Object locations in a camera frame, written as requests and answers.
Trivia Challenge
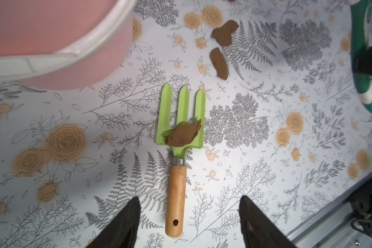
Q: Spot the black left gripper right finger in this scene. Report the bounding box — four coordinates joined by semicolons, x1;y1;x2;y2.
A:
239;195;296;248

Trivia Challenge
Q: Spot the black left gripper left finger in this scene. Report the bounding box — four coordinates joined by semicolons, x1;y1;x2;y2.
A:
87;196;141;248

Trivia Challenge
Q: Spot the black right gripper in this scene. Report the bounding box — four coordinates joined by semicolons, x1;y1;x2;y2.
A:
351;0;372;78

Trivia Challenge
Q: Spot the white green hand brush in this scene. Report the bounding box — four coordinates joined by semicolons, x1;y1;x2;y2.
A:
347;1;372;113

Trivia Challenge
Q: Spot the green hand rake wooden handle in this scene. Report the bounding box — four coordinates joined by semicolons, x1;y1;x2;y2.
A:
156;83;206;237

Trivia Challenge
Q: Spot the pink plastic bucket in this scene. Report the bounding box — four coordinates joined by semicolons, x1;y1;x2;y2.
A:
0;1;135;90

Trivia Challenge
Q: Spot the brown soil clump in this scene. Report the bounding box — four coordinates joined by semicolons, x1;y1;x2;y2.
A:
209;48;228;80
211;20;239;46

